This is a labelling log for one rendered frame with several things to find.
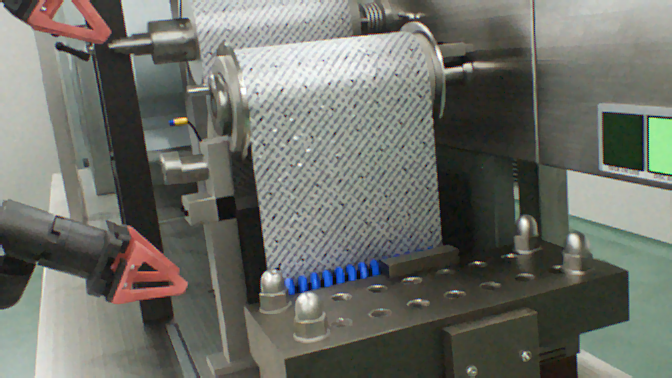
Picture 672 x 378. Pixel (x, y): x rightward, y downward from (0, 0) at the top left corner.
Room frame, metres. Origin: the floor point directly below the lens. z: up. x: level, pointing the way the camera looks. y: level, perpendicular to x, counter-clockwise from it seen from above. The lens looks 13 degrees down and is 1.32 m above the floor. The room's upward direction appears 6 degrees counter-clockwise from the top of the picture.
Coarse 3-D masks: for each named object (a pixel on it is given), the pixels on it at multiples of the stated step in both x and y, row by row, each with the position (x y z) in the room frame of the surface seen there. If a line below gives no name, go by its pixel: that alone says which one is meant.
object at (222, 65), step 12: (216, 60) 0.88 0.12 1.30; (228, 60) 0.85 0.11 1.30; (216, 72) 0.89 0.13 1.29; (228, 72) 0.83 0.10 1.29; (432, 72) 0.90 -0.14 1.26; (228, 84) 0.83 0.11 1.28; (432, 84) 0.90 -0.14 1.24; (432, 96) 0.90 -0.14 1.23; (240, 108) 0.82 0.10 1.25; (240, 120) 0.82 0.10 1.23; (240, 132) 0.82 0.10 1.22; (228, 144) 0.88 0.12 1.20; (240, 144) 0.84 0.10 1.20
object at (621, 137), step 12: (612, 120) 0.71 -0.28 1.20; (624, 120) 0.69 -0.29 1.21; (636, 120) 0.68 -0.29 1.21; (612, 132) 0.71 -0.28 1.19; (624, 132) 0.69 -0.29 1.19; (636, 132) 0.68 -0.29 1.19; (612, 144) 0.71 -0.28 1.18; (624, 144) 0.69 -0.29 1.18; (636, 144) 0.68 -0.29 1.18; (612, 156) 0.71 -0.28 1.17; (624, 156) 0.69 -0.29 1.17; (636, 156) 0.68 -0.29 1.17
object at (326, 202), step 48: (288, 144) 0.83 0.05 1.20; (336, 144) 0.85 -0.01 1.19; (384, 144) 0.87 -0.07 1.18; (432, 144) 0.89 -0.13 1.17; (288, 192) 0.83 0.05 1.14; (336, 192) 0.85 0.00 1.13; (384, 192) 0.87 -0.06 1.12; (432, 192) 0.89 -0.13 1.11; (288, 240) 0.82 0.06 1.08; (336, 240) 0.84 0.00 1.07; (384, 240) 0.86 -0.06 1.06; (432, 240) 0.89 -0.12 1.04
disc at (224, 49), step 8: (224, 48) 0.86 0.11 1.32; (232, 48) 0.84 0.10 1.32; (232, 56) 0.83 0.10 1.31; (232, 64) 0.83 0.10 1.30; (240, 72) 0.81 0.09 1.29; (240, 80) 0.81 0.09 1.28; (240, 88) 0.81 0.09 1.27; (240, 96) 0.81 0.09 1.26; (248, 112) 0.80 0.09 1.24; (248, 120) 0.80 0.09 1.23; (248, 128) 0.81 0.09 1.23; (248, 136) 0.81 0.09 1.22; (248, 144) 0.82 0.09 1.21; (232, 152) 0.90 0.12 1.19; (240, 152) 0.85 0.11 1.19; (248, 152) 0.83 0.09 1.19; (240, 160) 0.86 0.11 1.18
